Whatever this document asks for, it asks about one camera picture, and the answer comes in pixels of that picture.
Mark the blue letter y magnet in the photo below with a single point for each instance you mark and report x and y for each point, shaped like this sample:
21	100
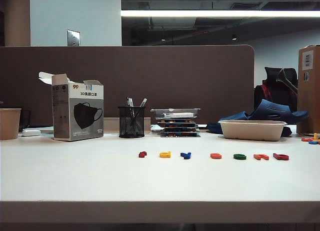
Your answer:
185	155

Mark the orange letter s magnet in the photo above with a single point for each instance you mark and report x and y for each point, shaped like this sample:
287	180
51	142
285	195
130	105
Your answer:
216	155

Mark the green letter e magnet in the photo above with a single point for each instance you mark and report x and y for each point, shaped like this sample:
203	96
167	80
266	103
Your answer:
240	156

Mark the colourful magnet letter pack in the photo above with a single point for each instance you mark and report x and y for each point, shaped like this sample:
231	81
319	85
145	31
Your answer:
177	121
180	129
180	134
180	125

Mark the yellow letter d magnet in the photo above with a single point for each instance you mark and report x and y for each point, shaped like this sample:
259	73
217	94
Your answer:
165	155

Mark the dark red letter t magnet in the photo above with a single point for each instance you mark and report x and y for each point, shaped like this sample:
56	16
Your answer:
142	154

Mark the orange letter n magnet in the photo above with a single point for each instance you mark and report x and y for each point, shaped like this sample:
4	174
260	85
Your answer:
260	156

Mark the dark red letter b magnet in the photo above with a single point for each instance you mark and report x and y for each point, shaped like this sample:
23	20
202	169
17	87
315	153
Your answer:
281	156

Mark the clear plastic case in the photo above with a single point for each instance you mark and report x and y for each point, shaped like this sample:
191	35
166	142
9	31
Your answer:
175	113

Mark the black white pen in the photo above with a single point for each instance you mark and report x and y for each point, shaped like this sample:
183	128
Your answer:
130	102
143	102

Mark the black mesh pen holder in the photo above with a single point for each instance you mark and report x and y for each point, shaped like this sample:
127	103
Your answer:
131	123

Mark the brown desk partition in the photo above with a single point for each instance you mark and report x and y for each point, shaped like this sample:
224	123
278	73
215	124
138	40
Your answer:
150	73

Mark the dark blue foam slipper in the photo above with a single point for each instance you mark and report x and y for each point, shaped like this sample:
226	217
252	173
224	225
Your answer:
235	116
275	111

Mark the grey face mask box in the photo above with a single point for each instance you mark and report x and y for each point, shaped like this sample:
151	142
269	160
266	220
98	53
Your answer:
75	111

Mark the beige pulp food tray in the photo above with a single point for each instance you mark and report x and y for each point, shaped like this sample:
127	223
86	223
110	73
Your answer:
252	131

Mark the black ceiling spotlight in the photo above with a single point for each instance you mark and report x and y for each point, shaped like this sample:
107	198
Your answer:
234	37

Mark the red black garment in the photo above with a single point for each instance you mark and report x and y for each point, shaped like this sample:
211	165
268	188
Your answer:
265	92

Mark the white ceiling light strip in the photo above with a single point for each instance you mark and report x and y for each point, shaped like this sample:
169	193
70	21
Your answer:
212	13

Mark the black office chair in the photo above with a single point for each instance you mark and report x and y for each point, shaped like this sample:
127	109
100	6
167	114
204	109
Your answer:
277	93

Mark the white earbuds case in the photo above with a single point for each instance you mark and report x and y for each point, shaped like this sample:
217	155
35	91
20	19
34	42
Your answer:
31	132

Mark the small black container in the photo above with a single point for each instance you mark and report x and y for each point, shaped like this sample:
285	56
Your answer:
25	118

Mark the brown cardboard box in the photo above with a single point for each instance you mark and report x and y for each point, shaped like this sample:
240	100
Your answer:
308	96

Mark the brown paper cup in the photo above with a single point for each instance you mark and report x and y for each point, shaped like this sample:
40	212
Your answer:
9	124

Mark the blue loose magnet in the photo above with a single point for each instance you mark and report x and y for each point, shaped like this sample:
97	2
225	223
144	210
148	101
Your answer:
313	142

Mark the yellow loose magnet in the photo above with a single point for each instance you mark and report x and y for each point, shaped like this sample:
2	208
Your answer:
315	135

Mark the metal wall plate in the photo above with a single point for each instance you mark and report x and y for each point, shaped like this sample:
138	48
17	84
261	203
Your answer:
73	37

